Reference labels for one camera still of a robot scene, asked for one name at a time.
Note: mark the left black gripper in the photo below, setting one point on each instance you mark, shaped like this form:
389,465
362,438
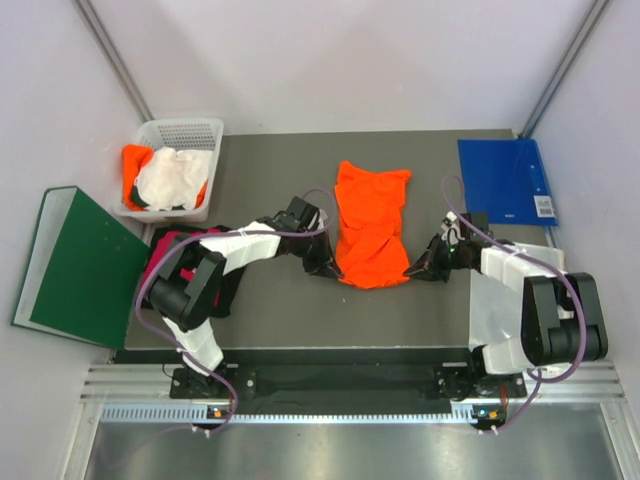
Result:
324,263

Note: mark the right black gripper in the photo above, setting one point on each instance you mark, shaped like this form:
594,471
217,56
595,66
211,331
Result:
427,266

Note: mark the orange t shirt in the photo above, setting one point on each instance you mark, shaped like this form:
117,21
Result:
134,158
370,251

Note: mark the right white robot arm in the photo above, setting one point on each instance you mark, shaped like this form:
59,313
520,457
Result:
561,317

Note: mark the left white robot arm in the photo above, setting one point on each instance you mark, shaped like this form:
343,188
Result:
196,278

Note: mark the black folded t shirt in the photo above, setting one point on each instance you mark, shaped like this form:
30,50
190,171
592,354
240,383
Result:
230,295

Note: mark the blue folder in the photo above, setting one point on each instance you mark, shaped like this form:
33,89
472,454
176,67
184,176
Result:
506,179

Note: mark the magenta folded t shirt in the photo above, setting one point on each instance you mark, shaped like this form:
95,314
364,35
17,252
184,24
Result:
162,250

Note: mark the white t shirt in basket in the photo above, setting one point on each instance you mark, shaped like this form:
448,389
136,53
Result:
173,180

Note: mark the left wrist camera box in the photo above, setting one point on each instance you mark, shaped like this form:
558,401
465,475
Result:
302,216

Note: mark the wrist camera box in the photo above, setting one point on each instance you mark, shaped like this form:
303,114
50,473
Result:
302,216
480,220

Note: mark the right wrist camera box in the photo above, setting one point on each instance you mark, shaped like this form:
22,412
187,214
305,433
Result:
480,220

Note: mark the aluminium frame rail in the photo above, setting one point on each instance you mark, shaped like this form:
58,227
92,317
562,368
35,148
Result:
592,382

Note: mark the slotted grey cable duct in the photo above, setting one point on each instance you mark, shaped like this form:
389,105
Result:
209,415

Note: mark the green ring binder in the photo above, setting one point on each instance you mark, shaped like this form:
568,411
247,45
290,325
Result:
82,273

